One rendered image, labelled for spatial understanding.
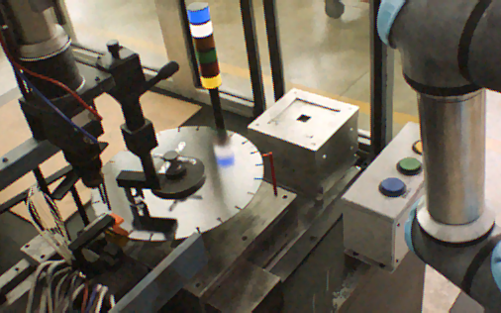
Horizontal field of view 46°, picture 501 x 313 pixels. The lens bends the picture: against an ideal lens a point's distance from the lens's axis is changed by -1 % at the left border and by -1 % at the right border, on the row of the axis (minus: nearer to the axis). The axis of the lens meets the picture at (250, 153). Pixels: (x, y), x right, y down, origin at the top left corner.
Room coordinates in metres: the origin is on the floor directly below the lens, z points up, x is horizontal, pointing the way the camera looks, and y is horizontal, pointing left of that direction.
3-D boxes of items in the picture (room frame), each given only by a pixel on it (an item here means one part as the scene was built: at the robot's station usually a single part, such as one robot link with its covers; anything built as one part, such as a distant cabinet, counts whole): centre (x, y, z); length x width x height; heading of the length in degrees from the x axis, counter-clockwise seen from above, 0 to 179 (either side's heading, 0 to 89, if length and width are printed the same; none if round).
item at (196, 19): (1.17, 0.06, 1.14); 0.05 x 0.04 x 0.03; 47
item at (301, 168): (1.08, -0.13, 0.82); 0.18 x 0.18 x 0.15; 47
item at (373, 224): (0.87, -0.29, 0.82); 0.28 x 0.11 x 0.15; 137
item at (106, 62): (0.81, 0.18, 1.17); 0.06 x 0.05 x 0.20; 128
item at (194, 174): (0.88, 0.15, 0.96); 0.11 x 0.11 x 0.03
